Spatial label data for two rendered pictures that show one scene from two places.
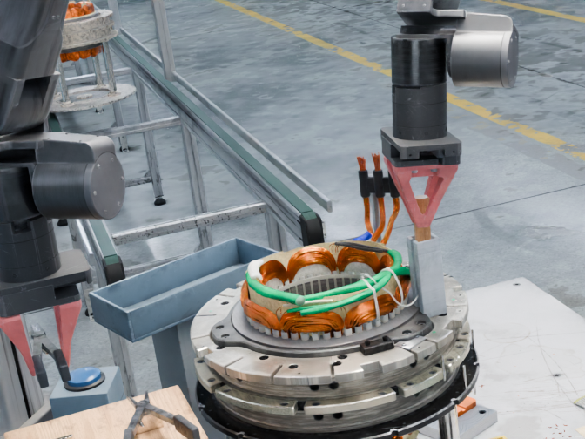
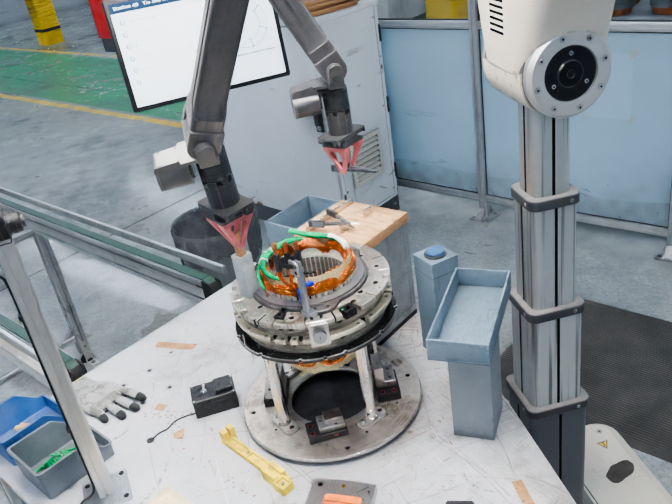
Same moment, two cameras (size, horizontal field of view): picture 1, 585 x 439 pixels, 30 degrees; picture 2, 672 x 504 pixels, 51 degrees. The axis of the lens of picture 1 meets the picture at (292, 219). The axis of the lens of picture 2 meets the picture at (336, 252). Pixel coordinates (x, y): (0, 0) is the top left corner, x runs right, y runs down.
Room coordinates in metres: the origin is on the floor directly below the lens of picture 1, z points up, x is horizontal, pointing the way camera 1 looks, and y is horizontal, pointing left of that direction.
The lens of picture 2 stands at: (2.24, -0.58, 1.79)
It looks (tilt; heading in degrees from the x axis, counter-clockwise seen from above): 28 degrees down; 150
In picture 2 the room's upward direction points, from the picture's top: 10 degrees counter-clockwise
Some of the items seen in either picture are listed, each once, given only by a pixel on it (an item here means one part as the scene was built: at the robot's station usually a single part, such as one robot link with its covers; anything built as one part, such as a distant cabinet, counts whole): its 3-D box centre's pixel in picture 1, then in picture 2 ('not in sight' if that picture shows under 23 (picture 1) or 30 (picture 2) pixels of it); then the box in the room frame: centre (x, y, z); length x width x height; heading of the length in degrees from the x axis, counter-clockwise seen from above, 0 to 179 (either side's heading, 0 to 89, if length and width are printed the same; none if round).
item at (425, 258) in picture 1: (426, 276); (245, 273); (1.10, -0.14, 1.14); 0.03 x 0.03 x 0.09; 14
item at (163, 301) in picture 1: (201, 363); (474, 364); (1.41, 0.16, 0.92); 0.25 x 0.11 x 0.28; 125
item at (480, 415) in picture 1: (445, 415); (339, 501); (1.40, -0.18, 0.79); 0.12 x 0.09 x 0.02; 39
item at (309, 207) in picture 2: not in sight; (311, 260); (0.81, 0.17, 0.92); 0.17 x 0.11 x 0.28; 107
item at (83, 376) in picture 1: (84, 376); (434, 251); (1.18, 0.27, 1.04); 0.04 x 0.04 x 0.01
